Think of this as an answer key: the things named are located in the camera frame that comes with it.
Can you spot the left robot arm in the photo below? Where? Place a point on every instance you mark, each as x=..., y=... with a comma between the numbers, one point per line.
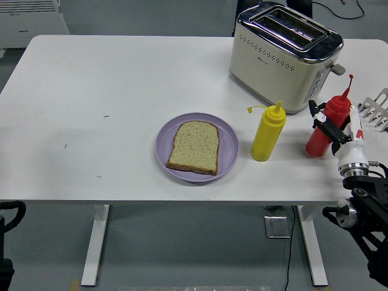
x=5, y=269

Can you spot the white appliance with vents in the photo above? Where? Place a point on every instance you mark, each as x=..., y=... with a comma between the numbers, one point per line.
x=30, y=21

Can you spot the metal floor socket plate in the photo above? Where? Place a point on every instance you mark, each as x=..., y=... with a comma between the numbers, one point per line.
x=276, y=226

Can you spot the red squeeze bottle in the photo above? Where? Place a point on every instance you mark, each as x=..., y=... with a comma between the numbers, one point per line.
x=336, y=112

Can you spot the silver metal rack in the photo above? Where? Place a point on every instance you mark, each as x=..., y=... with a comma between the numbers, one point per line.
x=377, y=104

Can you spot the white table leg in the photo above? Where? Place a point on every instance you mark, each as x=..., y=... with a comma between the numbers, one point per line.
x=312, y=242
x=95, y=242

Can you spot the cream and chrome toaster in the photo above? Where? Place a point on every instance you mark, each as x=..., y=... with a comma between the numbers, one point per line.
x=272, y=60

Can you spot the slice of bread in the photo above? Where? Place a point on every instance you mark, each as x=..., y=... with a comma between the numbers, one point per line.
x=195, y=145

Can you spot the purple plate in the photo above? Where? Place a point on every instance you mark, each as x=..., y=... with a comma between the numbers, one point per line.
x=163, y=145

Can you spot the yellow squeeze bottle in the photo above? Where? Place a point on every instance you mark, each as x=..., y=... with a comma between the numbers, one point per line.
x=266, y=133

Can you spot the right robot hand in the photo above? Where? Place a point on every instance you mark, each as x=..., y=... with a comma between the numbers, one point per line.
x=351, y=154

